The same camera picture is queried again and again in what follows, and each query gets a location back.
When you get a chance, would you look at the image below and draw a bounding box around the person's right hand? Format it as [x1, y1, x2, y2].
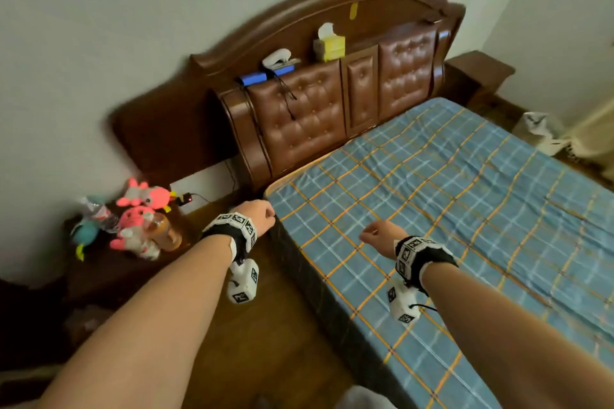
[359, 220, 409, 260]

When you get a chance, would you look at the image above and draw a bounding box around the person's left hand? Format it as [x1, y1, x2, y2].
[229, 200, 277, 238]

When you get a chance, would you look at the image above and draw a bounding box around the blue plaid bed sheet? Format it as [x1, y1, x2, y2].
[268, 96, 614, 409]

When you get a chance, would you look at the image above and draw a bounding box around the person's left forearm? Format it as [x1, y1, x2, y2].
[38, 233, 236, 409]

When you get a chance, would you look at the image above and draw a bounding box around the person's right forearm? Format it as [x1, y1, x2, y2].
[421, 262, 614, 409]

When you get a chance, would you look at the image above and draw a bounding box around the person's right leg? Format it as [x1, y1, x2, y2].
[335, 385, 399, 409]

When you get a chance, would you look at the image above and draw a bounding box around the amber plastic bottle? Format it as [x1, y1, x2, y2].
[143, 213, 183, 252]

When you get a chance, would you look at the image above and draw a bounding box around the pink round plush toy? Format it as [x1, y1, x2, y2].
[109, 206, 162, 261]

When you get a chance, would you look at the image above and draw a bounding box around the white blue flat item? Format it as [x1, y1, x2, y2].
[239, 48, 301, 88]

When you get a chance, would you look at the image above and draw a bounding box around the clear plastic bottle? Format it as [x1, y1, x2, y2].
[79, 196, 120, 233]

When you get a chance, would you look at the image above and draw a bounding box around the teal plush toy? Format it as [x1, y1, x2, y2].
[70, 219, 100, 262]

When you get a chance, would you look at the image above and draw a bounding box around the yellow tissue box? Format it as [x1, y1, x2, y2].
[312, 22, 346, 63]

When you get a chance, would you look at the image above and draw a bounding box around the white lined trash bin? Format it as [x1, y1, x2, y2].
[512, 111, 572, 157]

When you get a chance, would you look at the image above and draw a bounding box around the white black marker wrist camera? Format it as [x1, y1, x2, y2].
[201, 213, 260, 305]
[387, 236, 459, 326]

